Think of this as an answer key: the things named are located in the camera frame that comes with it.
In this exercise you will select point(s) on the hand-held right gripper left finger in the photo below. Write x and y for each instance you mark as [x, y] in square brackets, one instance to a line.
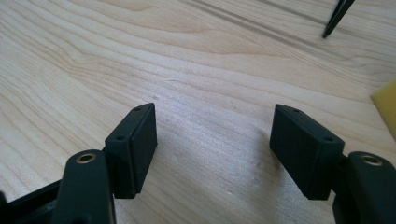
[137, 155]

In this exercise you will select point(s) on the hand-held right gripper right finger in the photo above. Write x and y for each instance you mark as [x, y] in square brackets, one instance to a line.
[303, 152]

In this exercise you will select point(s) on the yellow sponge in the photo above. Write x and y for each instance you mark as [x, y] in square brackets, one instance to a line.
[387, 104]

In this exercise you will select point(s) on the black pointed rod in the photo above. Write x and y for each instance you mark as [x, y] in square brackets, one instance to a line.
[337, 15]

